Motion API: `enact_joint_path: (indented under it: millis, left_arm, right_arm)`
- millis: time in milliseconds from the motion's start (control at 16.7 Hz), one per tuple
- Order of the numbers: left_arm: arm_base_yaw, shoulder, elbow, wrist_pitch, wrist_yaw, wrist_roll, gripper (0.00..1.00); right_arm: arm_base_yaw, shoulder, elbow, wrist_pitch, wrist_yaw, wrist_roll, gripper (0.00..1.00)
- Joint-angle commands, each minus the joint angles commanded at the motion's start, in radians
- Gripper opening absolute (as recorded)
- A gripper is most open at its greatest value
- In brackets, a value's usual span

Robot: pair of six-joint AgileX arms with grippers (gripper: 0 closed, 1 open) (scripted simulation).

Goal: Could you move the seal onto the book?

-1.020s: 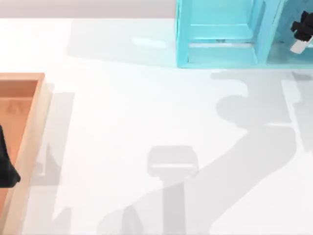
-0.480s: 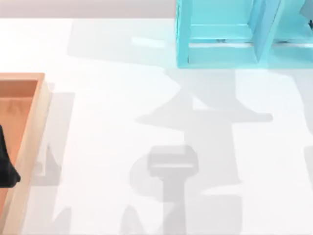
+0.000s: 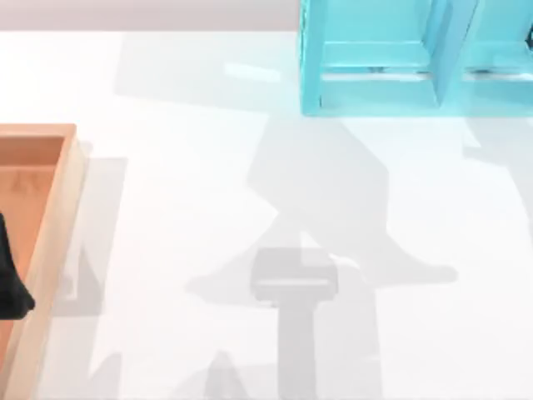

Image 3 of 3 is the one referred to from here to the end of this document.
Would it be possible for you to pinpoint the shallow salmon-coloured box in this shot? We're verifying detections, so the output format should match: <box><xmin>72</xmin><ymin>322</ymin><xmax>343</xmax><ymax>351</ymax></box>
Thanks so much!
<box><xmin>0</xmin><ymin>122</ymin><xmax>87</xmax><ymax>400</ymax></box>

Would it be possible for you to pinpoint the light blue rack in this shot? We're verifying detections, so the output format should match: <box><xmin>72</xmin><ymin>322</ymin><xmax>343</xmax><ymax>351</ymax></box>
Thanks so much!
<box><xmin>297</xmin><ymin>0</ymin><xmax>533</xmax><ymax>118</ymax></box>

